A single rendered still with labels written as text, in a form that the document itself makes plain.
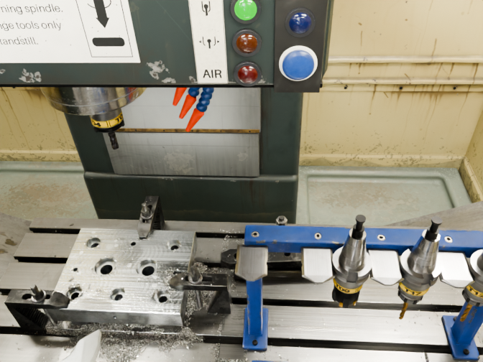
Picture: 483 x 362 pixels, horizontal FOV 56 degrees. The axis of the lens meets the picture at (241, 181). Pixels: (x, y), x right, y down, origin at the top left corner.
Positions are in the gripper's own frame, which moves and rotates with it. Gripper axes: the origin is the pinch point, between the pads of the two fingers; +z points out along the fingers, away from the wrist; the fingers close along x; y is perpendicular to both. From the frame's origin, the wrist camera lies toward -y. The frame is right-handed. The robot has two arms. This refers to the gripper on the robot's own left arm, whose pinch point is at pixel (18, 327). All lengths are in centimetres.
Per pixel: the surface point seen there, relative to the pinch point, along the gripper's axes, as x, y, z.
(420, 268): 49, 21, 20
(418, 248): 48, 18, 21
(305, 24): 28.0, -21.4, 15.6
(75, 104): -1.0, -4.3, 31.7
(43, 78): 2.0, -15.5, 18.9
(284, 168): 35, 54, 83
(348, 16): 58, 21, 117
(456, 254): 57, 23, 24
